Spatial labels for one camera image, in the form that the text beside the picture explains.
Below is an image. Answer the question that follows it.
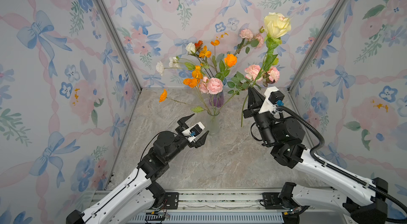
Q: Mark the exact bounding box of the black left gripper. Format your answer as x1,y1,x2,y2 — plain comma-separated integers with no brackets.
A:
164,114,208,164

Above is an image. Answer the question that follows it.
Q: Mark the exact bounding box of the large pink rose spray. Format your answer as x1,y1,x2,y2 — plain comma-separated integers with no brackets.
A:
226,58,280,98

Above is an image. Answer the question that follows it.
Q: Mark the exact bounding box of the clear ribbed glass vase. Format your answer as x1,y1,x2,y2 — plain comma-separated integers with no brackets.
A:
206,107,220,136

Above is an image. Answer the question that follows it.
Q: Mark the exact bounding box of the blue purple glass vase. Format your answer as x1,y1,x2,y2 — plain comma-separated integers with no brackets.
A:
209,91,224,108

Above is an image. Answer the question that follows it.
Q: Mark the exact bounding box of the pink peony flower spray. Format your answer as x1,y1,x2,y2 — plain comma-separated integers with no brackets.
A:
198,77,224,112

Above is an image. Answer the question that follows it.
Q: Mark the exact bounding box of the orange rose flower stem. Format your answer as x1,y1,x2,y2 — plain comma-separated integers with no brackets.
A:
213,53,237,81

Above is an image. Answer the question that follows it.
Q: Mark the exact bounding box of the orange ranunculus flower spray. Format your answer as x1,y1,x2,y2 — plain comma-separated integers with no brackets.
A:
158,64,219,116

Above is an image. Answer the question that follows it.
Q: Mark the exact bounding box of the orange poppy flower spray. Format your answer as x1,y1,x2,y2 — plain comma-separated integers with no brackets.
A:
204,45,220,78

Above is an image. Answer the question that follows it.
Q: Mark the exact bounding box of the pink carnation flower spray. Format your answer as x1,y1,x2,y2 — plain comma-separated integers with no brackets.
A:
233,26,265,58

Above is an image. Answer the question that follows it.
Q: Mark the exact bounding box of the cream rose flower stem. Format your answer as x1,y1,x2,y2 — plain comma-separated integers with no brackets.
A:
240,12,292,128

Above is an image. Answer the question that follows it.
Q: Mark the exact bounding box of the orange-red gerbera flower stem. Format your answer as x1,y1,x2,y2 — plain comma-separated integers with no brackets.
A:
195,40,203,51

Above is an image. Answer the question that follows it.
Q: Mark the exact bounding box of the white rose flower stem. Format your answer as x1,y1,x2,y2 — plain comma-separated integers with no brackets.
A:
185,42,208,69

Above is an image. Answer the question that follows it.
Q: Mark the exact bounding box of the white lisianthus flower stem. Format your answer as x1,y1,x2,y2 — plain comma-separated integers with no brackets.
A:
155,56,212,80

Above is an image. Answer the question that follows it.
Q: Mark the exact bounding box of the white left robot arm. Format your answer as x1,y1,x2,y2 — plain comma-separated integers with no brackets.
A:
66,117,209,224

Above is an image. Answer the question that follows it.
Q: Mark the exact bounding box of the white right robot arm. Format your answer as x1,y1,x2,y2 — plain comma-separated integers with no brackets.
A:
243,87,388,224

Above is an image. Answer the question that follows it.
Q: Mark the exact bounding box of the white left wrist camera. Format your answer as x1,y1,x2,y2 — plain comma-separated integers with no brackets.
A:
182,122,205,143

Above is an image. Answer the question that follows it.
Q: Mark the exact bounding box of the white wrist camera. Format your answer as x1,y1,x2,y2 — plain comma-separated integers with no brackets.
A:
182,122,205,143
259,86,285,114

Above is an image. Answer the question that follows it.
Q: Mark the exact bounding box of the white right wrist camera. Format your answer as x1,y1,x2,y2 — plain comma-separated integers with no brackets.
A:
259,86,285,114

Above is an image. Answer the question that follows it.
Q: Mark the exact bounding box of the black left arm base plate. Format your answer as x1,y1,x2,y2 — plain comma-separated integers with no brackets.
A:
152,192,180,210

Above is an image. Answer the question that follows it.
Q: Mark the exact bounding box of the black corrugated cable conduit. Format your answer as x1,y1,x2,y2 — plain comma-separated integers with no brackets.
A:
278,104,407,224

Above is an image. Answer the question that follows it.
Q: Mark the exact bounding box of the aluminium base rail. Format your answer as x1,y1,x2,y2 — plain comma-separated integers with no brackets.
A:
92,188,350,224

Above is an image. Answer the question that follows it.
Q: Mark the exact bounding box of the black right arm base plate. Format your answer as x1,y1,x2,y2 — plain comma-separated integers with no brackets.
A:
259,192,285,210

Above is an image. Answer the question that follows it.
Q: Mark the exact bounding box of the aluminium corner post right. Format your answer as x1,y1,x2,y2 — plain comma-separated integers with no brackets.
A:
287,0,348,94

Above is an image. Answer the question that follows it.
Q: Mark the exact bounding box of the aluminium corner post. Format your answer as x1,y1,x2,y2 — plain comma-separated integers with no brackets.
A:
94,0,142,94
287,0,348,94

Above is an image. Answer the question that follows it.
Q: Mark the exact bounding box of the aluminium corner post left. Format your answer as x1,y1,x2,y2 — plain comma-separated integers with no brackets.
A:
94,0,142,94

